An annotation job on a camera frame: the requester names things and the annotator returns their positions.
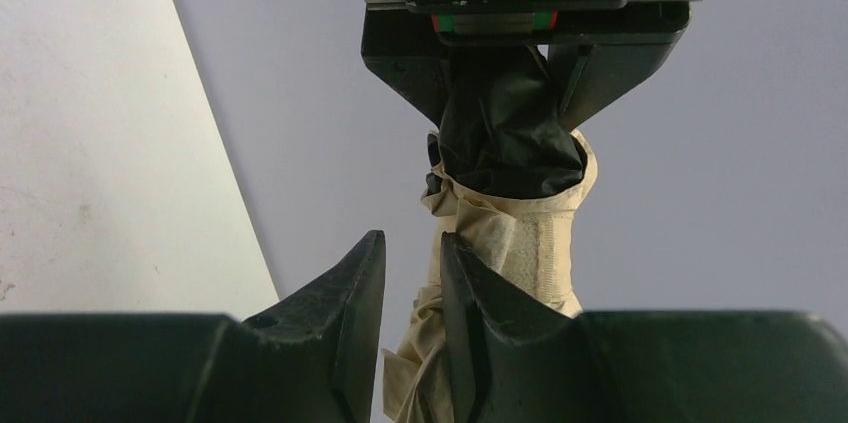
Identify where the beige folding umbrella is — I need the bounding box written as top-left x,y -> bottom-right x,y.
382,46 -> 598,422

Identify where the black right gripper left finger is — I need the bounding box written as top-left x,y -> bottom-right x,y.
1,230 -> 386,422

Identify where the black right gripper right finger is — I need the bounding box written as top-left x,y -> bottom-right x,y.
441,233 -> 847,423

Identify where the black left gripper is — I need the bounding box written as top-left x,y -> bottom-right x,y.
361,0 -> 699,131

